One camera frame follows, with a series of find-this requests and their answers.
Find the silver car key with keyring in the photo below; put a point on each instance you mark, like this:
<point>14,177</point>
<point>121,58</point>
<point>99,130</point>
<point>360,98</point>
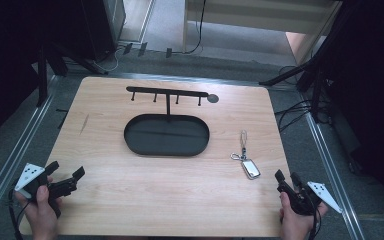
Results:
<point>250,168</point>

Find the black cabinet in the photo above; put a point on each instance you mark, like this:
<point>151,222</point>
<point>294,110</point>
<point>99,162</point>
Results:
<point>95,26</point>

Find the black key rack with tray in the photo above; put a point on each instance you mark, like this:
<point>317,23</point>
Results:
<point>166,135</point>

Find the person's left hand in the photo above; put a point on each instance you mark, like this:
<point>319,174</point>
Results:
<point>41,213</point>

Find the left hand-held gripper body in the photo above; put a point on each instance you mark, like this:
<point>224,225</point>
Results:
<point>30,174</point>

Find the white furniture frame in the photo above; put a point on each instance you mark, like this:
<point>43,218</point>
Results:
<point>256,13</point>

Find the grey round sticker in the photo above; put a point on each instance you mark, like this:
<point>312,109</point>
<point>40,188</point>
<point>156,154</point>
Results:
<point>212,98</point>

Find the black metal stand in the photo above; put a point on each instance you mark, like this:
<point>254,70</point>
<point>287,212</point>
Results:
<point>313,75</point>
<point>42,73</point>

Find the person's right hand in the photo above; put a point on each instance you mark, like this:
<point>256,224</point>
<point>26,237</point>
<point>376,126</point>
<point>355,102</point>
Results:
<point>296,223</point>

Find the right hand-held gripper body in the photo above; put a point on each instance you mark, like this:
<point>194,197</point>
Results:
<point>301,200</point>

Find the silver metal floor rail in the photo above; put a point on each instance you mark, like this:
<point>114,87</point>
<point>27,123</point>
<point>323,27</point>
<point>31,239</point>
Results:
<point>335,173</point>
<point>11,160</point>

